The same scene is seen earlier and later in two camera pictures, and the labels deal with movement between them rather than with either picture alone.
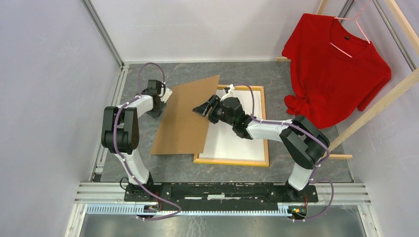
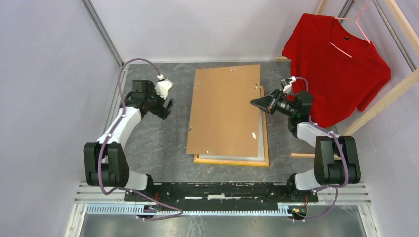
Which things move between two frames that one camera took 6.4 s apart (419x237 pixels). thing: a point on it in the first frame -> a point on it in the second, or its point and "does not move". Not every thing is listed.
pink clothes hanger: [353, 19] does not move
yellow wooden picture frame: [265, 164] does not move
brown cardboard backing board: [182, 130] -> [224, 121]
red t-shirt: [334, 69] does not move
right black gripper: [203, 109] -> [269, 102]
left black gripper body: [156, 113] does not move
